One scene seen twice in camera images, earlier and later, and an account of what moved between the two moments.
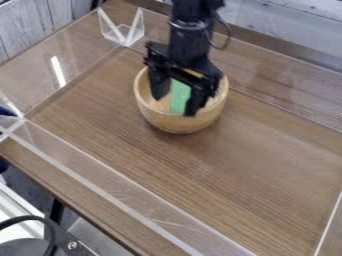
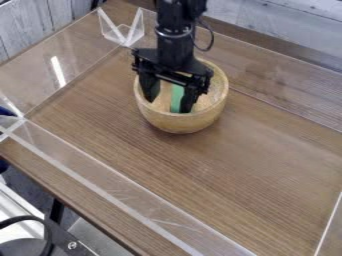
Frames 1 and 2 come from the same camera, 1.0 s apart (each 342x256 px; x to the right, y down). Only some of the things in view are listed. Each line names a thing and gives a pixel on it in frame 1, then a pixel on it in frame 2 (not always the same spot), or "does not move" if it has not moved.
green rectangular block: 179,93 does not move
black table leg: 56,211 does not move
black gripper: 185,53 -> 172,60
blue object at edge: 5,111 does not move
